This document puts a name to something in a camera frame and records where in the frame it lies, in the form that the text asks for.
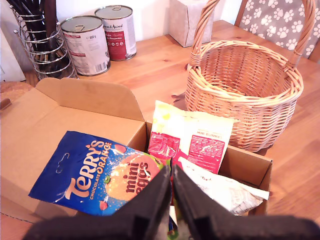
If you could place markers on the red label tin can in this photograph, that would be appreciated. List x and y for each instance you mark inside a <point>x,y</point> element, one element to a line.
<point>120,27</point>

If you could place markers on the pale grey tissue box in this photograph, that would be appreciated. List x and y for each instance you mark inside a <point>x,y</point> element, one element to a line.
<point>187,25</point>

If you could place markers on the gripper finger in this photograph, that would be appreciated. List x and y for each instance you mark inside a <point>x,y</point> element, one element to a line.
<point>150,200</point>
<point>192,200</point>

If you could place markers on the plain white printed bag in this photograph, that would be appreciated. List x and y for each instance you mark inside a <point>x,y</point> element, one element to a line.
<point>225,192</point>

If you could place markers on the blue Terry's mini eggs bag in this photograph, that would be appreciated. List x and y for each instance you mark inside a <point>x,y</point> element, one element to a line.
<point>82,172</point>

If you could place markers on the white label tin can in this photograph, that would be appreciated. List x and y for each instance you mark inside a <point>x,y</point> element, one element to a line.
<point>87,50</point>

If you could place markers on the red white mini bunnies bag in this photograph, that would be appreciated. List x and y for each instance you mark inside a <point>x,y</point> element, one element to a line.
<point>210,130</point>

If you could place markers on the cork coaster stack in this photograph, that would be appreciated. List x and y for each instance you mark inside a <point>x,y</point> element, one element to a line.
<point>15,90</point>

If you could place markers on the open cardboard box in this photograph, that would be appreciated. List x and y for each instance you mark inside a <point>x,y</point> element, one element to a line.
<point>32,130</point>

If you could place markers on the woven wicker basket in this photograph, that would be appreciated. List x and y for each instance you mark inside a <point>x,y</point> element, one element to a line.
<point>250,125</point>

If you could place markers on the white Porlex box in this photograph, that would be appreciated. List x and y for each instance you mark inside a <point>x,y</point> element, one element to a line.
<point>10,62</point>

